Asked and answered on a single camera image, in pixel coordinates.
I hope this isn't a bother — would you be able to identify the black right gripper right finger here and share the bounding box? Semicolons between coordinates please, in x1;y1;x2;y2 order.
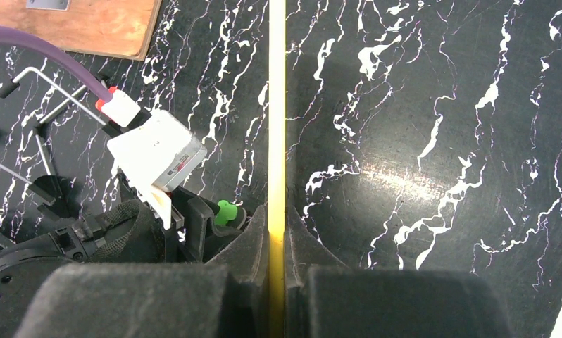
285;208;512;337

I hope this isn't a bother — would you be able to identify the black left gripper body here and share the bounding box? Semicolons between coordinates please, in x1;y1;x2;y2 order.
0;188;179;337

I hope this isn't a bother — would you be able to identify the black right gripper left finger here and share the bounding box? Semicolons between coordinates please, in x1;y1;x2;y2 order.
16;206;268;337

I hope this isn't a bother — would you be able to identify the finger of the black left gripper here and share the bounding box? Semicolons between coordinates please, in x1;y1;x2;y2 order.
204;220;247;254
173;187;220;263

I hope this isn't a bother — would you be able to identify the green bone-shaped eraser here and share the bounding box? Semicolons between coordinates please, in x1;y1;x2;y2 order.
214;200;247;230

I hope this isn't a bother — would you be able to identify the yellow-framed whiteboard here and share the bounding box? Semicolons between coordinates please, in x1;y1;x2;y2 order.
267;0;286;337

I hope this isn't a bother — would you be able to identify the black grey folding easel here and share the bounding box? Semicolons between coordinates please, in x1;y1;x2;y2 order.
0;67;122;220

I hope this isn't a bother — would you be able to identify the wooden board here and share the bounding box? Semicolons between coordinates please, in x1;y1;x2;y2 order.
0;0;162;60

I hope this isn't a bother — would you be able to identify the grey metal stand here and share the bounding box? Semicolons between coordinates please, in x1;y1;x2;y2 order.
26;0;70;11

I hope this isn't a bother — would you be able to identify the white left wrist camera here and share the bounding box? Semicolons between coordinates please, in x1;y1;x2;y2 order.
107;109;207;230

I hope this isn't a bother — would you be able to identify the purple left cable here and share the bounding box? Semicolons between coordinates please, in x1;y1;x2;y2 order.
0;24;114;103

